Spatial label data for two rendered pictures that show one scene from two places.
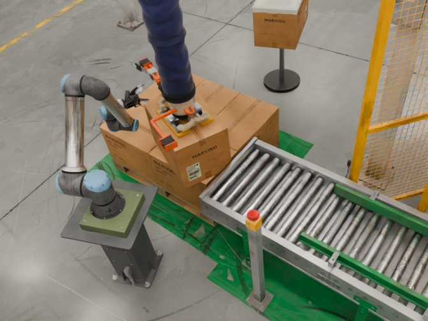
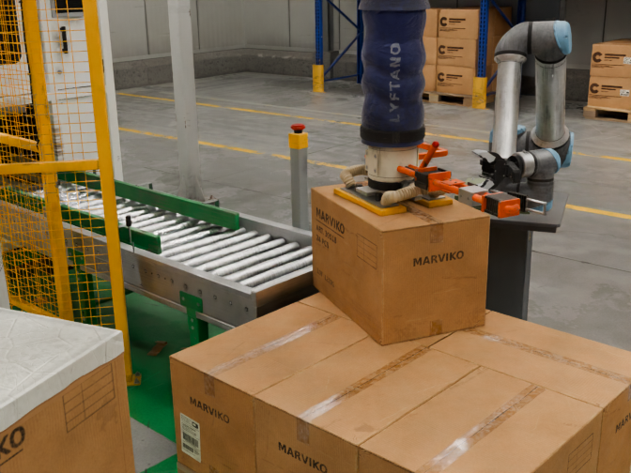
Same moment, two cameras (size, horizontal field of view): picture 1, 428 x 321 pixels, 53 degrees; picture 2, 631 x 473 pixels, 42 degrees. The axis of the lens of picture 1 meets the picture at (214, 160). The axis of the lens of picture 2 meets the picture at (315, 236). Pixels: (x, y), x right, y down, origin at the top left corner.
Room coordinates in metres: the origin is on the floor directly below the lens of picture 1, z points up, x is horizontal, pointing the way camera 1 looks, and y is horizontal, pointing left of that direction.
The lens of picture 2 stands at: (5.14, -0.21, 1.72)
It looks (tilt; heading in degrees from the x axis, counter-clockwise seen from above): 18 degrees down; 178
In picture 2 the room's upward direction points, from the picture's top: 1 degrees counter-clockwise
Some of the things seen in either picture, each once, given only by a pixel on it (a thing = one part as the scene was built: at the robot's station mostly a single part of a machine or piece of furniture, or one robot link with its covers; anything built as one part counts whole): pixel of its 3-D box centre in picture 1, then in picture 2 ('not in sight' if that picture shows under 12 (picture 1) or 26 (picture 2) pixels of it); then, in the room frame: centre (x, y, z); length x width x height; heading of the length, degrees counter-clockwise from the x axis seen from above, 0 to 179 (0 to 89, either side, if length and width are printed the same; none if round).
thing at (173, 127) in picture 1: (172, 119); (413, 188); (2.31, 0.24, 0.97); 0.34 x 0.10 x 0.05; 25
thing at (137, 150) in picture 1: (191, 134); (407, 412); (2.80, 0.16, 0.34); 1.20 x 1.00 x 0.40; 45
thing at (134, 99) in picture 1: (130, 100); (500, 167); (2.46, 0.51, 1.08); 0.12 x 0.09 x 0.08; 114
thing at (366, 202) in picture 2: (195, 108); (368, 195); (2.39, 0.07, 0.97); 0.34 x 0.10 x 0.05; 25
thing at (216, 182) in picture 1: (230, 168); (317, 273); (2.11, -0.11, 0.58); 0.70 x 0.03 x 0.06; 135
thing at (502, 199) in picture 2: (146, 64); (500, 205); (2.90, 0.40, 1.07); 0.08 x 0.07 x 0.05; 25
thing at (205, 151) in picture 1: (187, 135); (393, 253); (2.37, 0.16, 0.74); 0.60 x 0.40 x 0.40; 20
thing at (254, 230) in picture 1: (256, 263); (300, 234); (1.35, -0.16, 0.50); 0.07 x 0.07 x 1.00; 45
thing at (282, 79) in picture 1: (281, 57); not in sight; (3.76, -0.88, 0.31); 0.40 x 0.40 x 0.62
